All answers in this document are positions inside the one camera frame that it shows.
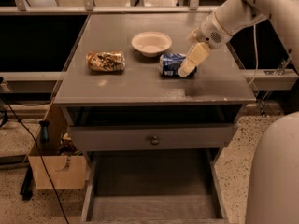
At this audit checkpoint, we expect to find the white paper bowl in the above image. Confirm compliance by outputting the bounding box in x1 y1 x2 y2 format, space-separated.
131 32 172 57

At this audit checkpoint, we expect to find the blue pepsi can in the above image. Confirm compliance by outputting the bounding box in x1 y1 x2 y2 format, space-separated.
158 53 186 77

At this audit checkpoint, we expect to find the white hanging cable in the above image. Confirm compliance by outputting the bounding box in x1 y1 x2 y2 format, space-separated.
248 23 260 87

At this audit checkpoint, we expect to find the crushed gold snack can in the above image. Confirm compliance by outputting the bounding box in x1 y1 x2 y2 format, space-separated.
86 51 125 72

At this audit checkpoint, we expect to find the closed grey top drawer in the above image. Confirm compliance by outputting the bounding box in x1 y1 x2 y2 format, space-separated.
68 124 237 151

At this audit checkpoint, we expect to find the open grey middle drawer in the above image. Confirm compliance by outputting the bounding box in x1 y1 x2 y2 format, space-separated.
81 149 230 224

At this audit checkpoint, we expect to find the cardboard box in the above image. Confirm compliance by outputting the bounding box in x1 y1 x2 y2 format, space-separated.
28 105 87 189

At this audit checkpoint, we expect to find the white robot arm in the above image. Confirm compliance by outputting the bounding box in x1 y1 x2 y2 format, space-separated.
178 0 299 224

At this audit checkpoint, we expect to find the round brass drawer knob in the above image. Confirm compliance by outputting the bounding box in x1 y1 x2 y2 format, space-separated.
150 136 159 146

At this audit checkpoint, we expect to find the black floor cable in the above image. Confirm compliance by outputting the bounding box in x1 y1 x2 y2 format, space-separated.
0 93 70 224

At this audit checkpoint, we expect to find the metal railing frame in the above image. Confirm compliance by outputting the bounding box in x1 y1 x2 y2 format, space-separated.
0 0 232 17

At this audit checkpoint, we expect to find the grey wooden cabinet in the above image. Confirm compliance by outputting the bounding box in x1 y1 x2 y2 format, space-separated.
53 12 257 161

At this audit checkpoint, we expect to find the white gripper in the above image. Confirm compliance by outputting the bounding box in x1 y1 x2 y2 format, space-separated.
178 12 232 77

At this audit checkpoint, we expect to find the black handle tool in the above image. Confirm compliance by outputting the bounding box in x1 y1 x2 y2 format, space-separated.
39 120 50 143

